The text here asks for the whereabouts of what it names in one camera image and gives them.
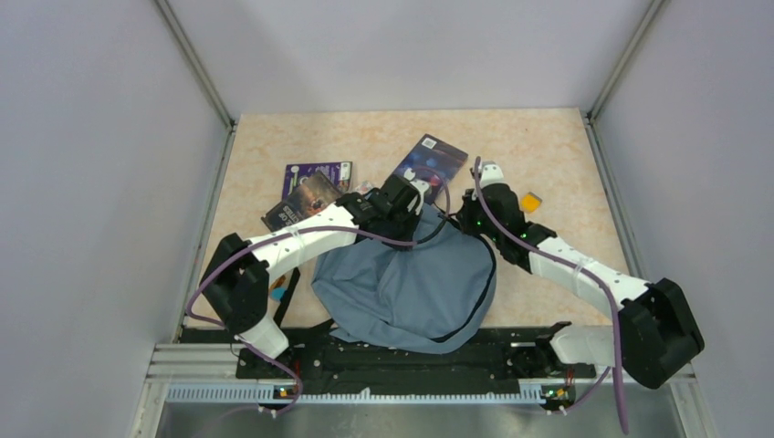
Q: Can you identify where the floral patterned small item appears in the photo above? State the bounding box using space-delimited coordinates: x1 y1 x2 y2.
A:
353 181 375 195

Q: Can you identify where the purple cover book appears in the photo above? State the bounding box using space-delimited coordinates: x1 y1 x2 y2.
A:
280 161 354 202

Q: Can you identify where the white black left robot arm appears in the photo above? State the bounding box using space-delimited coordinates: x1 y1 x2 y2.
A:
195 175 430 377

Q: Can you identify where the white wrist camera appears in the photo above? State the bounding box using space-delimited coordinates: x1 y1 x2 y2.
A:
403 168 429 215
478 161 506 189

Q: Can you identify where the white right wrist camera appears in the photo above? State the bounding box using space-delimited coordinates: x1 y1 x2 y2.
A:
478 161 506 189

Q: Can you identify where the dark blue paperback book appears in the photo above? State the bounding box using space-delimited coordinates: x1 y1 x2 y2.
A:
392 134 468 204

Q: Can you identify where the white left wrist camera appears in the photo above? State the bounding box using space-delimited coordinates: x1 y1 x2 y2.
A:
403 168 429 215

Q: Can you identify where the yellow grey eraser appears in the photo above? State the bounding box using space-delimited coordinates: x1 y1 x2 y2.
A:
520 192 543 214

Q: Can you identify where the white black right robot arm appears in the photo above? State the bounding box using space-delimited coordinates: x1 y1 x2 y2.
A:
456 182 706 389

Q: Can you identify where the brown cover book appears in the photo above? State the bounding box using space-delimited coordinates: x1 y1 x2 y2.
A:
261 171 341 232

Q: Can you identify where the metal frame rail right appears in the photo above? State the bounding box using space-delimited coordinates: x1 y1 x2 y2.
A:
583 0 715 438

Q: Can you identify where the metal frame rail left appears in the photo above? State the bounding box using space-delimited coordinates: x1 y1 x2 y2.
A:
130 0 237 438

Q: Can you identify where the colourful puzzle cube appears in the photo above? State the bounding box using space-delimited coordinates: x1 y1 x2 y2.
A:
269 275 288 302

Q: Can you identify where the aluminium front rail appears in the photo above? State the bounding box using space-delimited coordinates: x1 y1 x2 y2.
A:
144 343 696 406

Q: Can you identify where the blue grey backpack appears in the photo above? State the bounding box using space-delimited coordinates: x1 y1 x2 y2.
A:
311 224 497 354

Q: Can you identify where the metal frame rail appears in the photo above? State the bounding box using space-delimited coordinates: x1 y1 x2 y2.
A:
583 0 715 438
130 0 237 438

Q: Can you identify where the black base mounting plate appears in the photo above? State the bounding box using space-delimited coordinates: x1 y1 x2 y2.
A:
178 320 597 397

